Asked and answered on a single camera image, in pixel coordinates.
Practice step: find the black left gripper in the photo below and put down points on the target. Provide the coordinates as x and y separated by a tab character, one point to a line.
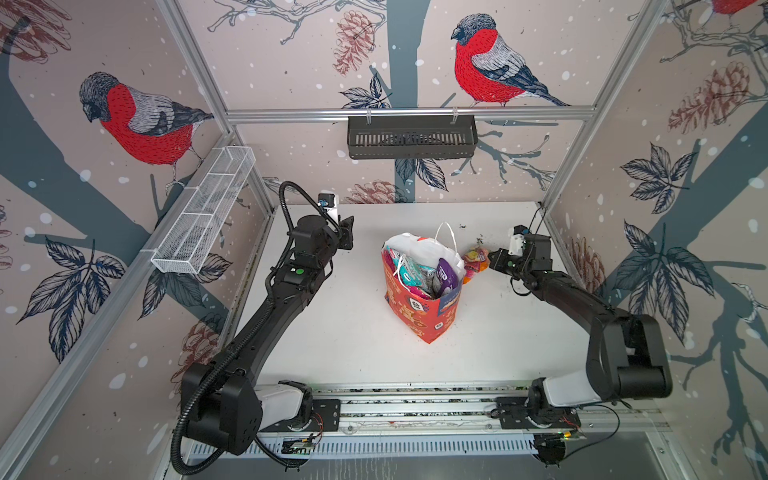
345	233

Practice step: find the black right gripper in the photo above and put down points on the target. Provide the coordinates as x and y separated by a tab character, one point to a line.
498	263

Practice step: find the orange Fox's candy bag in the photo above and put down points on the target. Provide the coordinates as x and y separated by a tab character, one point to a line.
476	261

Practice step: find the purple Fox's berries bag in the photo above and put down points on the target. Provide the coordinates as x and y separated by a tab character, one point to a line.
445	278

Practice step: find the red paper gift bag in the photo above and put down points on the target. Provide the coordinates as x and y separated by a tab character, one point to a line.
428	319

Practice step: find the teal Fox's candy bag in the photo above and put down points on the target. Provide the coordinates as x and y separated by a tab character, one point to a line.
413	274

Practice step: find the pink Lay's chips bag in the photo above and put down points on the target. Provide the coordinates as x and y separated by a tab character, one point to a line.
393	255

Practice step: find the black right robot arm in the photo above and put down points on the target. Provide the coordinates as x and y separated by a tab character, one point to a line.
625	358

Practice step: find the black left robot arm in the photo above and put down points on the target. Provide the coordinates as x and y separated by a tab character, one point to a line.
222	408

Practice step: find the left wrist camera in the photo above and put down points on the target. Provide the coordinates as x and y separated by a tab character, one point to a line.
329	202

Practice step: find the black wall basket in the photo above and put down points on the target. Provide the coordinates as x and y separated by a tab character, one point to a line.
412	137

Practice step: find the aluminium frame crossbar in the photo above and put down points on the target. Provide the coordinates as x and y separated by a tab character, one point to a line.
578	113

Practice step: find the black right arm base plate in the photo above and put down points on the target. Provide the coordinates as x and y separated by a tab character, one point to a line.
518	413

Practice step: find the aluminium mounting rail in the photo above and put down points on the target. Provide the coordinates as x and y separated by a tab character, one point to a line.
456	408

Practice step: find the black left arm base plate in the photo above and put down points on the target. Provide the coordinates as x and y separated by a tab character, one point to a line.
322	417

